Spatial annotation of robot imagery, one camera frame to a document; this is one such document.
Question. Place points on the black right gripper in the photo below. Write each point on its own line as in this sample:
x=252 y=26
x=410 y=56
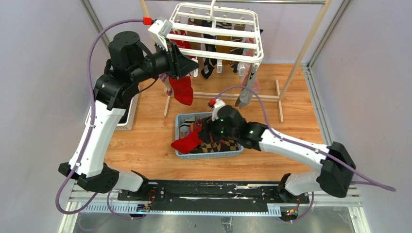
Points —
x=208 y=126

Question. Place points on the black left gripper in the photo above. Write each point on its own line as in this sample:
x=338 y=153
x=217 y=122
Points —
x=179 y=65

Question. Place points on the red animal face sock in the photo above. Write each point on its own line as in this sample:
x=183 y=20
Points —
x=187 y=144

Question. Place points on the red beige christmas sock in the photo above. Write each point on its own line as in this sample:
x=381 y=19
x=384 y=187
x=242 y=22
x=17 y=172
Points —
x=182 y=90

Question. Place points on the white plastic sock hanger frame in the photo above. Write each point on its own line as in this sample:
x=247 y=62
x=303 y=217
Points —
x=219 y=16

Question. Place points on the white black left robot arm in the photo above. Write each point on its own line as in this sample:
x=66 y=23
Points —
x=129 y=64

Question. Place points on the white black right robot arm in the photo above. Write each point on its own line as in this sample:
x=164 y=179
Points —
x=332 y=166

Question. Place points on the maroon purple striped hanging sock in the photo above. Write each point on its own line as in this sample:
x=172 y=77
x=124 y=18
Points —
x=168 y=87

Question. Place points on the black blue hanging sock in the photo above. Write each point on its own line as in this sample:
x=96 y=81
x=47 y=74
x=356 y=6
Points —
x=209 y=63

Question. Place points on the blue plastic laundry basket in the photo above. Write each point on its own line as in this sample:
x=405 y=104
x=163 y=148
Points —
x=184 y=123

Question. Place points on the grey black-striped hanging sock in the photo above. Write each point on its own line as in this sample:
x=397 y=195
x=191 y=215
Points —
x=248 y=79

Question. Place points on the brown white striped hanging sock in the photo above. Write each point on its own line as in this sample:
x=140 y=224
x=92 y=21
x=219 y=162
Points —
x=237 y=27

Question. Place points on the wooden drying rack stand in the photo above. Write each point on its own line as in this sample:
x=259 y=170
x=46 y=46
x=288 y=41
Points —
x=267 y=22

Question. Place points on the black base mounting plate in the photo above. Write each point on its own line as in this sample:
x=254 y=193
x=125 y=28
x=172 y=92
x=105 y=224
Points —
x=211 y=196

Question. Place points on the white perforated side basket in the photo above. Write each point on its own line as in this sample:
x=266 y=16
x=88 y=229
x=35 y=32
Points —
x=124 y=117

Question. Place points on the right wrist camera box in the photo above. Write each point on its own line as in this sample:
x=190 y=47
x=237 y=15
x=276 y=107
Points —
x=216 y=105

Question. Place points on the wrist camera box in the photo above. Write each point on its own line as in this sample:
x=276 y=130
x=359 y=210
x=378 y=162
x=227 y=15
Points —
x=216 y=105
x=159 y=31

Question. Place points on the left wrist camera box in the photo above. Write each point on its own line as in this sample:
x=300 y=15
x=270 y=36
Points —
x=159 y=31

